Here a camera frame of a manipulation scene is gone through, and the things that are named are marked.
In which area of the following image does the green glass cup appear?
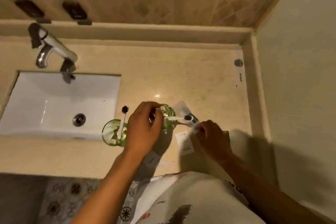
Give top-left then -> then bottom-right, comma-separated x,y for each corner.
150,104 -> 177,130
102,119 -> 129,147

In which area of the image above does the chrome faucet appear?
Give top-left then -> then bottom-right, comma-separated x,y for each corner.
28,23 -> 79,74

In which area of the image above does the person's white printed shirt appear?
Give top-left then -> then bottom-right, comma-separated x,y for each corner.
130,171 -> 266,224

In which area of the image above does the white rectangular sink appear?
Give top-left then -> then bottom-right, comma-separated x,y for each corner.
0,71 -> 122,142

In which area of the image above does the dark wall socket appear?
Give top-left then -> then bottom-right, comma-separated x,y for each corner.
62,1 -> 88,21
14,0 -> 45,19

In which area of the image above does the person's right forearm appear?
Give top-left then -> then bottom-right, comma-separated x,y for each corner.
215,150 -> 325,224

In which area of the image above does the white toothbrush with black head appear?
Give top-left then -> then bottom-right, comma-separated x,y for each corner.
151,115 -> 193,123
117,105 -> 130,140

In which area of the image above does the person's right hand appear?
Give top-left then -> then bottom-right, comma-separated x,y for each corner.
193,120 -> 234,163

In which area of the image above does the person's left forearm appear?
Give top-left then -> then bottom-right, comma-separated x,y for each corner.
70,150 -> 151,224

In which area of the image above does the metal sink drain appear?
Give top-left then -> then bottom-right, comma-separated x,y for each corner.
73,113 -> 86,127

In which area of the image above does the clear plastic wrapper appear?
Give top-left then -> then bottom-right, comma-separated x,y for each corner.
173,100 -> 190,117

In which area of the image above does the person's left hand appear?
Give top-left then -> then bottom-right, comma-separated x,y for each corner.
123,101 -> 165,155

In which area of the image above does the small white box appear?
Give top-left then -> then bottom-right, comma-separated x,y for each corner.
142,152 -> 168,172

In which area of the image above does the small black and white tube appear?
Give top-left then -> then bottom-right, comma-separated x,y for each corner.
187,113 -> 201,135

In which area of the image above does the white paper card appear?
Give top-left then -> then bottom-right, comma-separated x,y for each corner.
175,131 -> 195,157

